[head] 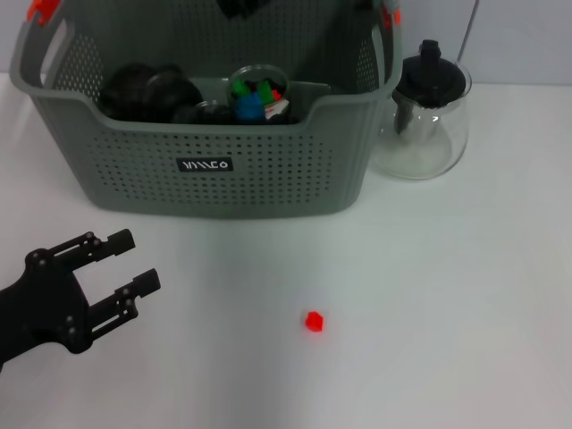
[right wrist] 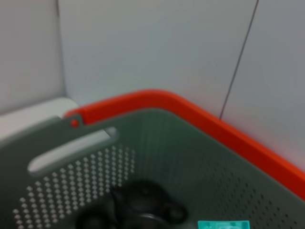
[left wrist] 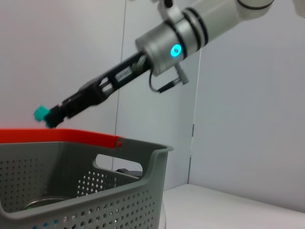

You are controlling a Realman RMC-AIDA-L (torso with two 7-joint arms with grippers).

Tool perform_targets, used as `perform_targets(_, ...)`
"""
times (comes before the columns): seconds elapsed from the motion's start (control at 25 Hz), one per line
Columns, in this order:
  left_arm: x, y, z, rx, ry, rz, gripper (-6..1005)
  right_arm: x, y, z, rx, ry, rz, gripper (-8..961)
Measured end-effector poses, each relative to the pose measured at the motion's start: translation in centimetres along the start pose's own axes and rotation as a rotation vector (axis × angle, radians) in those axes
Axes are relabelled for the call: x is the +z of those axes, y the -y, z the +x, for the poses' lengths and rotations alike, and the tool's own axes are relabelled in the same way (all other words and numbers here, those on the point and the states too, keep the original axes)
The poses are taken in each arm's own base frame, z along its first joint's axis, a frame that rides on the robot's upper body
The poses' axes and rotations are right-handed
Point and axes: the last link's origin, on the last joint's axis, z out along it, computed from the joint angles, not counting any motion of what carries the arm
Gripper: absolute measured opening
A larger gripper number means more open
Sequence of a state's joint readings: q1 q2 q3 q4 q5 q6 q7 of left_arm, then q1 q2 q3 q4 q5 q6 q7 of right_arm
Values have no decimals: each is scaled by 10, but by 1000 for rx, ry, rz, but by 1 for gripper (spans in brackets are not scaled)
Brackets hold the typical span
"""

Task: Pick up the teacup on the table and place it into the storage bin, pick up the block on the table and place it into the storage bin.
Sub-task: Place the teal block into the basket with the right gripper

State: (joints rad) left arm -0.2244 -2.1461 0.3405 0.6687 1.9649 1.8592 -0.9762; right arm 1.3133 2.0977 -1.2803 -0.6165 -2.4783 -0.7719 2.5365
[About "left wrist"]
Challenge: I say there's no orange basket handle clip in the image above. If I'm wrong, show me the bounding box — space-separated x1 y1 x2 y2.
0 128 124 148

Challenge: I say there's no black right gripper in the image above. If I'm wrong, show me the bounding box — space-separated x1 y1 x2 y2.
45 51 153 130

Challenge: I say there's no glass teacup black sleeve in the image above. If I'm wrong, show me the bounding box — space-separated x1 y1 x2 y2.
23 196 70 210

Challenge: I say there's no grey perforated plastic basket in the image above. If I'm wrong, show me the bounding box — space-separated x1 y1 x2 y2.
0 140 174 229

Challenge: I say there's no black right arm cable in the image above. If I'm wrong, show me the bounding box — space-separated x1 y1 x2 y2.
149 63 191 94

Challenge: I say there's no cyan square toy brick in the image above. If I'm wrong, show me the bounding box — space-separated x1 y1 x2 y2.
33 104 51 123

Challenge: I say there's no glass teapot black lid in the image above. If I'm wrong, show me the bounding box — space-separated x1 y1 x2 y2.
115 168 168 229

